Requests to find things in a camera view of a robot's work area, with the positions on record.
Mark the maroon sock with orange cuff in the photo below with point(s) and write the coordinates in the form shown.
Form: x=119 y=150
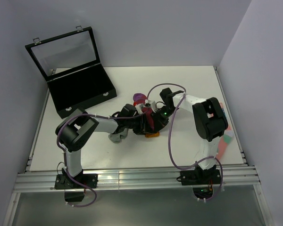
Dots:
x=139 y=98

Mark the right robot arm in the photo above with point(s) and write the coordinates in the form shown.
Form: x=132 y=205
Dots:
x=210 y=123

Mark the pink patterned sock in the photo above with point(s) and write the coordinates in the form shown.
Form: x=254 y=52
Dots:
x=224 y=142

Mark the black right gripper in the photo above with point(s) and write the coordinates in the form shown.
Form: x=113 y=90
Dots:
x=159 y=122

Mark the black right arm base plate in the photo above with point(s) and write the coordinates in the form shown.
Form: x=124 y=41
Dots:
x=196 y=177

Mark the grey-green ankle sock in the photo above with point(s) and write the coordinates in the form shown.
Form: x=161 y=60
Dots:
x=117 y=138

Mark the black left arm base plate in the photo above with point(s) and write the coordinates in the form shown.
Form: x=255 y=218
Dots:
x=85 y=180

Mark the black display case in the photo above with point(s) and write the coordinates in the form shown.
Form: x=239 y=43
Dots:
x=71 y=66

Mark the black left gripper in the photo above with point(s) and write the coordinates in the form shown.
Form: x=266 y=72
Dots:
x=140 y=130

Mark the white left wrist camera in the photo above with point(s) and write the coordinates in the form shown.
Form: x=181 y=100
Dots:
x=147 y=105

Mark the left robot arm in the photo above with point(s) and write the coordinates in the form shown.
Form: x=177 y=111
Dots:
x=74 y=132

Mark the aluminium frame rail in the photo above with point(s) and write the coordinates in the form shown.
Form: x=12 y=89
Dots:
x=131 y=179

